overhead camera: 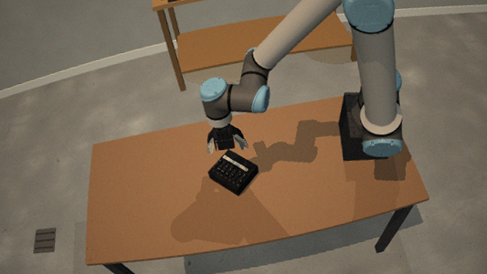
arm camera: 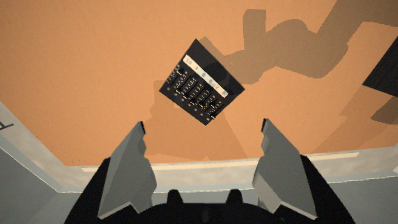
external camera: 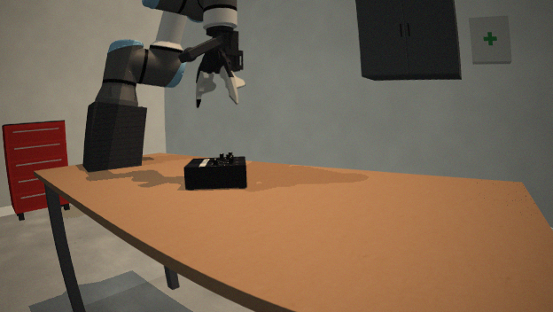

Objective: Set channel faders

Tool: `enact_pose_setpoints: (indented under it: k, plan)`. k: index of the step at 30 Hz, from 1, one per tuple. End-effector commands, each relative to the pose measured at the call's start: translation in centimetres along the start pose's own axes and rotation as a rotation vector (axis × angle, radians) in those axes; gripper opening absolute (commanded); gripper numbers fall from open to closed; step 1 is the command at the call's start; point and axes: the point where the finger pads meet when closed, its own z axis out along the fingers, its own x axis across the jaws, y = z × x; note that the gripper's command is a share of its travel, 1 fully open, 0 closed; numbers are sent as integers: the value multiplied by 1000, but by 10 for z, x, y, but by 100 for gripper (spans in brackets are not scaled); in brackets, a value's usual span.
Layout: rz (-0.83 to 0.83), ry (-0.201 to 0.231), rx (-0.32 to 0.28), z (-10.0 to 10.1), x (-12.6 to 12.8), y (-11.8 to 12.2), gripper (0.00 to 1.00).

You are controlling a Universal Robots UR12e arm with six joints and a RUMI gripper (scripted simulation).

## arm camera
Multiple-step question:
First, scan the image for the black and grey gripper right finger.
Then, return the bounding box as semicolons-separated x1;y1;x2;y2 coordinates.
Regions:
252;118;356;224

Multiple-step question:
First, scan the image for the black lighting desk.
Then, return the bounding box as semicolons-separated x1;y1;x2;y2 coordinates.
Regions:
159;39;245;126

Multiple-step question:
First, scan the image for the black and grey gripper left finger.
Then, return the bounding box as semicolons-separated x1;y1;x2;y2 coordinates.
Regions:
64;121;157;224

